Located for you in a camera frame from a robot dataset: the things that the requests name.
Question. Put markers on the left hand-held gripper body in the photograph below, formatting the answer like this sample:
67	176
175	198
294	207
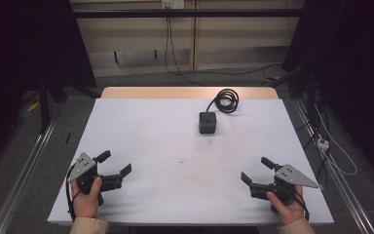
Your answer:
82	165

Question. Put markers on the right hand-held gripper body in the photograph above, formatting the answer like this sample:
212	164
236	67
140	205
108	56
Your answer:
293	177

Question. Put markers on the person's right hand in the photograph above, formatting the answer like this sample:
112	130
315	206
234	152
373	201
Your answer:
290	211

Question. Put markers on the person's left hand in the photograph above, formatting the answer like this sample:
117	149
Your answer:
86	204

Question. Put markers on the small black floor piece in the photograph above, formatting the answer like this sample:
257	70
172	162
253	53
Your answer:
67	138

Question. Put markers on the white table mat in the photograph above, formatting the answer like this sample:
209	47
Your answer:
175	156

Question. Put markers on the black box device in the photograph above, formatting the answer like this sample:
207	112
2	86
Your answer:
207	123

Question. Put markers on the black metal stand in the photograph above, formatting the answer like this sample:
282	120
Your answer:
44	104

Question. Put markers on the wooden table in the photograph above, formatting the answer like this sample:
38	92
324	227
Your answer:
162	92

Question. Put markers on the black curtain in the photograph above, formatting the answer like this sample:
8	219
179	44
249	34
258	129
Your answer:
26	42
354	65

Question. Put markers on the black horizontal bar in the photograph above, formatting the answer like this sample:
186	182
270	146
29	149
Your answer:
188	13

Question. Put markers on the aluminium floor rail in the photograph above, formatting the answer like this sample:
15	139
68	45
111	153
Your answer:
22	175
341	185

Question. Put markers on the beige wall cabinet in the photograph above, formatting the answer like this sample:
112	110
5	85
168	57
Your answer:
240	35

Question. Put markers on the white wall socket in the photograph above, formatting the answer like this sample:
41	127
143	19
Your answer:
172	3

